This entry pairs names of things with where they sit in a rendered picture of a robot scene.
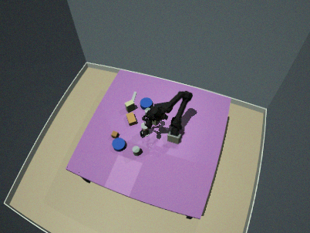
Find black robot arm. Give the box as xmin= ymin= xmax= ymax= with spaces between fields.
xmin=146 ymin=91 xmax=193 ymax=137

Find blue cylinder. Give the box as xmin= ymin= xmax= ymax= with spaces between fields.
xmin=140 ymin=97 xmax=153 ymax=110
xmin=113 ymin=137 xmax=126 ymax=152

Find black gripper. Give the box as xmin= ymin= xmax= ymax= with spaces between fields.
xmin=142 ymin=106 xmax=159 ymax=129

